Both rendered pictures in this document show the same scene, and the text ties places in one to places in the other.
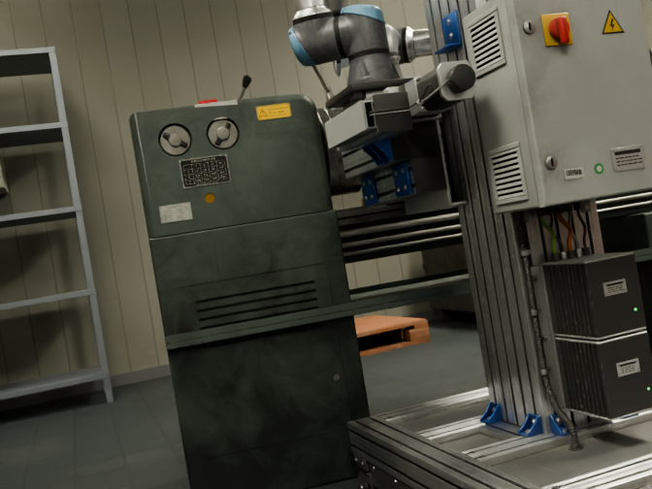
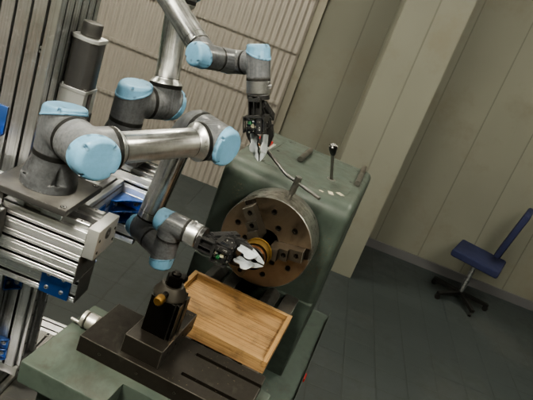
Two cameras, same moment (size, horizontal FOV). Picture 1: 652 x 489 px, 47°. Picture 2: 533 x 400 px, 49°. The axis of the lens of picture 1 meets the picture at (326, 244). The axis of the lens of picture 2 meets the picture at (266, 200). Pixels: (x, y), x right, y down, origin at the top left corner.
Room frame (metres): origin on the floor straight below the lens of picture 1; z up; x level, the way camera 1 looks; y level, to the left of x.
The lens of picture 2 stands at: (3.32, -1.82, 1.87)
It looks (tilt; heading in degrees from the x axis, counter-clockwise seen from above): 20 degrees down; 111
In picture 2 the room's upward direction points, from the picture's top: 21 degrees clockwise
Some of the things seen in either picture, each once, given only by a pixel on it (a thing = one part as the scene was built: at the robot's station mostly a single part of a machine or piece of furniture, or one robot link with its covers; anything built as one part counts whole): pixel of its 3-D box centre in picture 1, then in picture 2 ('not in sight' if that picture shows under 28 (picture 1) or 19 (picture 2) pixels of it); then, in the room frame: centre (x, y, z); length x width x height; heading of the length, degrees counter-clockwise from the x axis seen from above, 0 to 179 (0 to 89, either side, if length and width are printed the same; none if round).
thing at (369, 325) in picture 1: (317, 329); not in sight; (5.19, 0.15, 0.18); 1.28 x 0.92 x 0.36; 109
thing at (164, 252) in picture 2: not in sight; (161, 248); (2.48, -0.36, 0.98); 0.11 x 0.08 x 0.11; 163
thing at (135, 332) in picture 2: not in sight; (160, 331); (2.76, -0.72, 1.00); 0.20 x 0.10 x 0.05; 101
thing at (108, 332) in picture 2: not in sight; (173, 363); (2.83, -0.73, 0.95); 0.43 x 0.18 x 0.04; 11
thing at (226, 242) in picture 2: not in sight; (216, 246); (2.66, -0.34, 1.08); 0.12 x 0.09 x 0.08; 10
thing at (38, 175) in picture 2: not in sight; (51, 166); (2.27, -0.67, 1.21); 0.15 x 0.15 x 0.10
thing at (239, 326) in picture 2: not in sight; (225, 317); (2.77, -0.34, 0.89); 0.36 x 0.30 x 0.04; 11
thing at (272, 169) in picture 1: (228, 171); (289, 209); (2.62, 0.29, 1.06); 0.59 x 0.48 x 0.39; 101
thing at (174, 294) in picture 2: not in sight; (171, 289); (2.76, -0.74, 1.14); 0.08 x 0.08 x 0.03
